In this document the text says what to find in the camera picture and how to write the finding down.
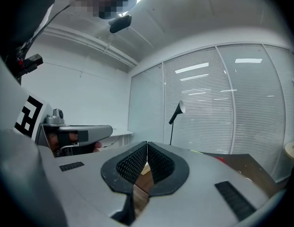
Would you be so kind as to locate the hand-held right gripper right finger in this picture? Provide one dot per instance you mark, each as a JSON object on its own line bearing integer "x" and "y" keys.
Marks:
{"x": 196, "y": 174}

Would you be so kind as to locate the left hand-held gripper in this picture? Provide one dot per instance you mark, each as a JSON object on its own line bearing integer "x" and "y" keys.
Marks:
{"x": 28, "y": 112}

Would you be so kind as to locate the black desk lamp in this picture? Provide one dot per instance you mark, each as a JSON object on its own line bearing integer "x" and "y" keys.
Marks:
{"x": 177, "y": 110}

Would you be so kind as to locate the green notebook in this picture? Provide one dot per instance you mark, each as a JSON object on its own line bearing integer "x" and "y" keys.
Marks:
{"x": 196, "y": 151}

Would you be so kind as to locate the black waist pack device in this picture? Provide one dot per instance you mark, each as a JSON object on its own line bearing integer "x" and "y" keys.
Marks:
{"x": 33, "y": 60}

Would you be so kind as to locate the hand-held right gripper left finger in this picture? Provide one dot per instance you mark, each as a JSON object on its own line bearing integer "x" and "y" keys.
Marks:
{"x": 90, "y": 185}

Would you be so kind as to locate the red book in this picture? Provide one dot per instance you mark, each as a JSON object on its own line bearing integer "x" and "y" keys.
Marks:
{"x": 219, "y": 159}

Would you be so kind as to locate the black head-worn camera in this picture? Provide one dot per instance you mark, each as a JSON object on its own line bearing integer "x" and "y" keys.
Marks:
{"x": 120, "y": 23}

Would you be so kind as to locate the left hand-held gripper camera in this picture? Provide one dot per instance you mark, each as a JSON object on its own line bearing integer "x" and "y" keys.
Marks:
{"x": 54, "y": 118}

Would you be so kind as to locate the white ceiling pipes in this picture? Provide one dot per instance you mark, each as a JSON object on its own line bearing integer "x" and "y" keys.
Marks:
{"x": 94, "y": 45}

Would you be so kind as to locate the white desk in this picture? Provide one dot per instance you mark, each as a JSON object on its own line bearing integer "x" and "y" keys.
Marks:
{"x": 120, "y": 132}

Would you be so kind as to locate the person's black shirt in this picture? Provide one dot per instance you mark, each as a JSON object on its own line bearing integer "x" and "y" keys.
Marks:
{"x": 28, "y": 13}

